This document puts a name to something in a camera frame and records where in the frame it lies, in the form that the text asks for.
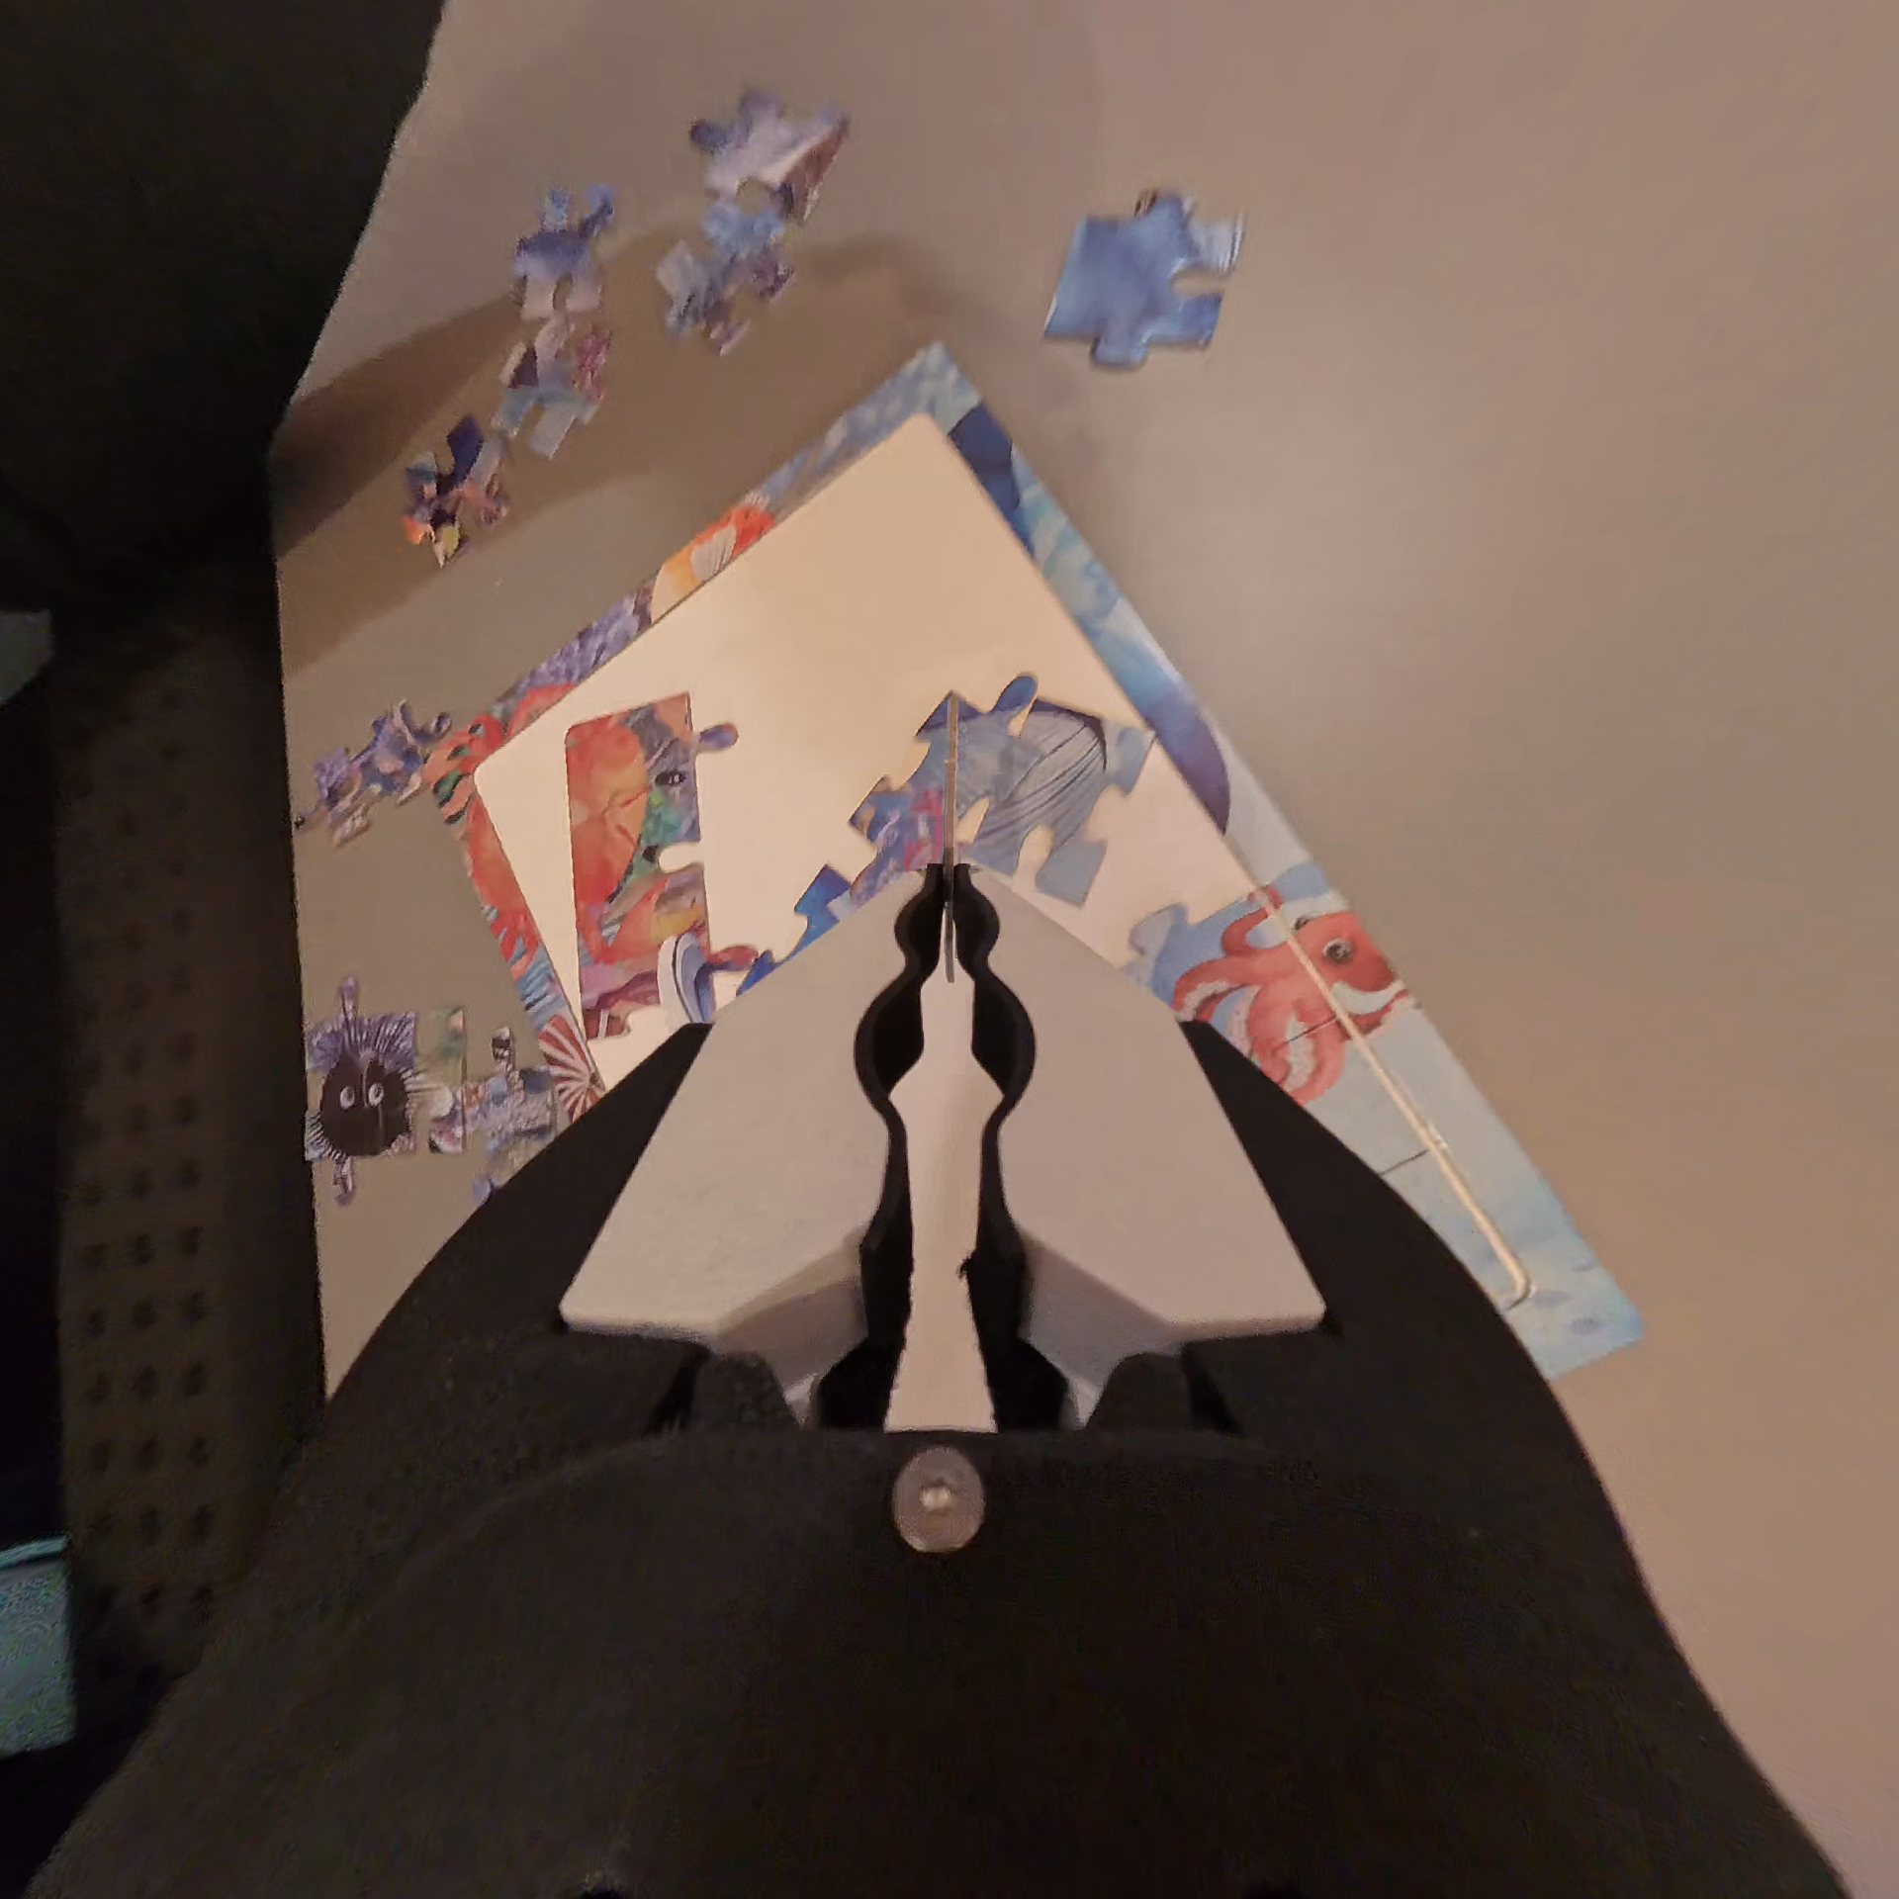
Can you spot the sea print jigsaw puzzle board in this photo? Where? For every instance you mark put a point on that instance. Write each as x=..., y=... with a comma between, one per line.
x=830, y=622

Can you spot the pale blue purple puzzle piece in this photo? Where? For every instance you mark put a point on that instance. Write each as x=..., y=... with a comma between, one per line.
x=563, y=253

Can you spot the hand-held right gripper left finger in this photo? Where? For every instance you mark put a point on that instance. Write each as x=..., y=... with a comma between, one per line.
x=712, y=1189

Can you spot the pale blue zebra-striped puzzle piece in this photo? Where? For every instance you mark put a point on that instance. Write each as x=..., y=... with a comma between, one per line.
x=719, y=275

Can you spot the black spiny fish puzzle piece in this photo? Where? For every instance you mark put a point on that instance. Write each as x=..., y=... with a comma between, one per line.
x=365, y=1097

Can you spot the joined orange crab puzzle pieces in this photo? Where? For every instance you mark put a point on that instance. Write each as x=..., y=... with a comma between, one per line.
x=623, y=831

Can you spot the pale striped whale fin piece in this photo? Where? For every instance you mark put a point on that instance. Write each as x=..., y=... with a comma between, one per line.
x=1084, y=788

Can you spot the striped whale belly puzzle piece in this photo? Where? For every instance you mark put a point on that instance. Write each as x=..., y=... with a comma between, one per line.
x=987, y=788

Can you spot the dark blue whale eye piece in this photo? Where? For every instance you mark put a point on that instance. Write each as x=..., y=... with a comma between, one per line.
x=1129, y=281

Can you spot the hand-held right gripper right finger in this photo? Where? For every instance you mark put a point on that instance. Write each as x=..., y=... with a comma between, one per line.
x=1171, y=1189

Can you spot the grey blue white puzzle piece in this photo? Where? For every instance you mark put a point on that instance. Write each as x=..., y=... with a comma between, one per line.
x=764, y=148

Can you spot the black mesh chair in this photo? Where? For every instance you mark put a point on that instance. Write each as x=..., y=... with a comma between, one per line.
x=147, y=1038

